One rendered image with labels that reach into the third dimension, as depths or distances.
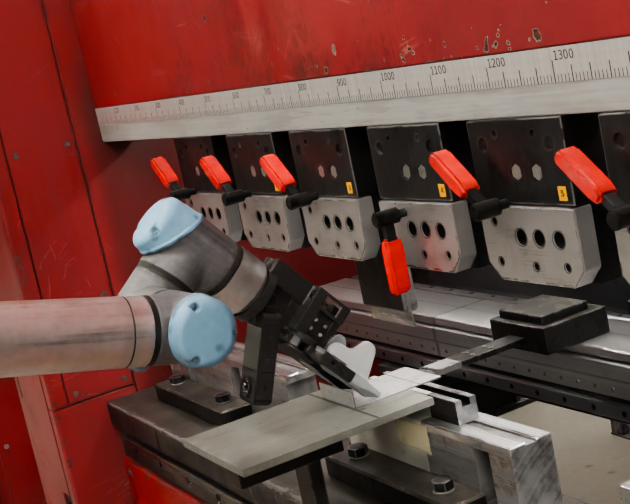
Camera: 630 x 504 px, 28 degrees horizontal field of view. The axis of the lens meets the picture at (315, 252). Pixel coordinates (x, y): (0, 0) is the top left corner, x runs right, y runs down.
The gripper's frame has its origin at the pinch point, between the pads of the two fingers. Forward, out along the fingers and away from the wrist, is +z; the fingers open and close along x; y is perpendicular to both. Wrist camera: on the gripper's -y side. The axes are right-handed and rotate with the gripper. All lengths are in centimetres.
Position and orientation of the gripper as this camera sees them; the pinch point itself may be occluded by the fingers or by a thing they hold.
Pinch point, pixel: (356, 391)
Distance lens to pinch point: 159.8
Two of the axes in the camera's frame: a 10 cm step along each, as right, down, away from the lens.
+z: 7.1, 5.6, 4.2
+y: 5.2, -8.2, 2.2
